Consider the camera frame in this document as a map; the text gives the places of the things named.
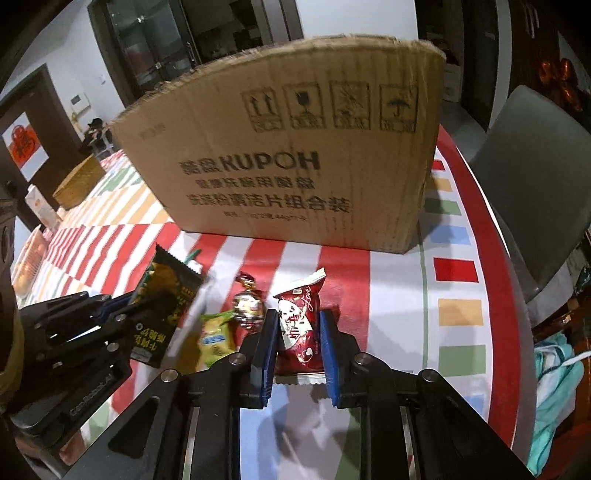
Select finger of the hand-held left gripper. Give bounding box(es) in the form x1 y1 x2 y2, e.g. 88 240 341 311
41 311 136 366
18 291 139 334

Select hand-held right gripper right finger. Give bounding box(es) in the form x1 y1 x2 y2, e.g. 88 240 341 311
320 309 532 480

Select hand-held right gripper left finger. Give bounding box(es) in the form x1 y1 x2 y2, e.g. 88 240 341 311
60 309 280 480

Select red snack packet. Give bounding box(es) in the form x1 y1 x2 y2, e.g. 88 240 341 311
272 268 327 386

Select dark green snack packet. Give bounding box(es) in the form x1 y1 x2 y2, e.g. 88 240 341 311
129 244 204 368

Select brown cardboard box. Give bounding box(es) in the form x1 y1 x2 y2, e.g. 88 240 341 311
108 37 446 256

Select gold wrapped candy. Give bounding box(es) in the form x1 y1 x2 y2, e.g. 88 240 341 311
231 271 265 330

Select yellow green snack packet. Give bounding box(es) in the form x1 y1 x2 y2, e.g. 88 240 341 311
196 312 236 372

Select bowl of oranges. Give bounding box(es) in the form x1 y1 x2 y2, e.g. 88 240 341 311
11 228 49 296

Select juice carton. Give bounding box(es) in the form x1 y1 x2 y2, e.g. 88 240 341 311
24 185 61 232

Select woven basket box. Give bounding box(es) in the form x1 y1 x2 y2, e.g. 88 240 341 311
52 154 107 210

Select red white paper poster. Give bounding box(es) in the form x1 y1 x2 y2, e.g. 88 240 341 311
2 124 49 181

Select black white plush toy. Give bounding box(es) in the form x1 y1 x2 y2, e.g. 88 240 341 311
78 117 114 155

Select dark brown door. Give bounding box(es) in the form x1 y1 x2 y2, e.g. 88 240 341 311
0 65 70 217

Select teal clothing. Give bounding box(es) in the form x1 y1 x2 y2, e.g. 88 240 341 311
526 332 585 464

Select large grey chair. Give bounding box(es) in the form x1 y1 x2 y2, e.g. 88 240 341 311
462 84 591 303

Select glass sliding door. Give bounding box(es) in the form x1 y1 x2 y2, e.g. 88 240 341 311
88 0 303 107

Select white floor box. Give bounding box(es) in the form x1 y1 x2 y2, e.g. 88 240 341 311
441 62 462 102

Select orange foil balloons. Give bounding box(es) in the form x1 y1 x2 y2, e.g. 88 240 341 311
538 58 585 112

